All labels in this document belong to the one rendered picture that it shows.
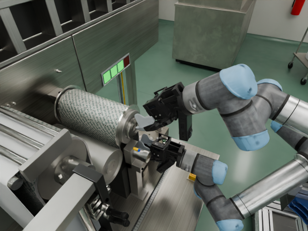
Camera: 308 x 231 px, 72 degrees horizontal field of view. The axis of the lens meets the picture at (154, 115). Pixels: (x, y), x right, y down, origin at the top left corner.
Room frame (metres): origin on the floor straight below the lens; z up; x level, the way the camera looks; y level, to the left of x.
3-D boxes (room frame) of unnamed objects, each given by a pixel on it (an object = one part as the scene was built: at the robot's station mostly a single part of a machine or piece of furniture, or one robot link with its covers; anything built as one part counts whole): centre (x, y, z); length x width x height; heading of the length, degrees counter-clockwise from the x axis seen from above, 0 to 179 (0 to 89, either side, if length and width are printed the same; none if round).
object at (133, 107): (0.49, 0.08, 1.25); 0.15 x 0.01 x 0.15; 153
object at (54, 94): (0.63, 0.35, 1.28); 0.06 x 0.05 x 0.02; 63
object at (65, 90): (0.61, 0.31, 1.25); 0.15 x 0.01 x 0.15; 153
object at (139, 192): (0.44, 0.06, 1.05); 0.06 x 0.05 x 0.31; 63
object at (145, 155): (0.43, 0.03, 1.18); 0.04 x 0.02 x 0.04; 153
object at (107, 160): (0.44, 0.24, 1.18); 0.26 x 0.12 x 0.12; 63
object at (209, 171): (0.42, -0.19, 1.11); 0.11 x 0.08 x 0.09; 63
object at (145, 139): (0.56, 0.04, 1.11); 0.09 x 0.03 x 0.06; 62
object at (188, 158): (0.46, -0.12, 1.11); 0.08 x 0.05 x 0.08; 153
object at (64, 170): (0.26, 0.17, 1.34); 0.06 x 0.06 x 0.06; 63
